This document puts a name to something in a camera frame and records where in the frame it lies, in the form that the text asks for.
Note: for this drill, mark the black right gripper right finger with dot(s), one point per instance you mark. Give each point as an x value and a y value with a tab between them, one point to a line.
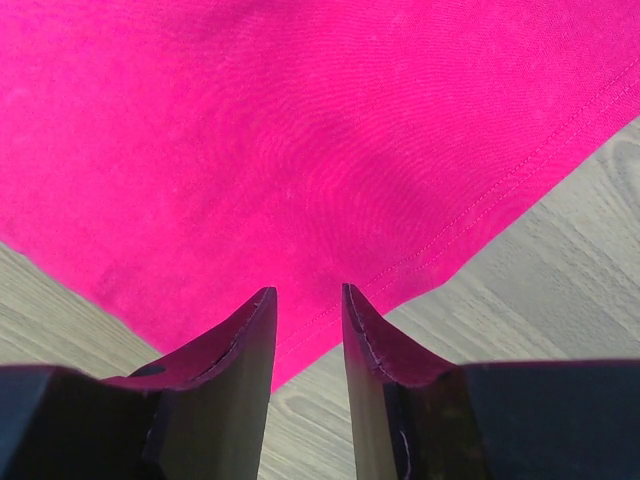
411	411

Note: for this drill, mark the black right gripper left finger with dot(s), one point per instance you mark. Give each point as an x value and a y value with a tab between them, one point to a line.
212	397

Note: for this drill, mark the pink red t-shirt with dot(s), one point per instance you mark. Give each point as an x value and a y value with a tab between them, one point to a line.
167	159

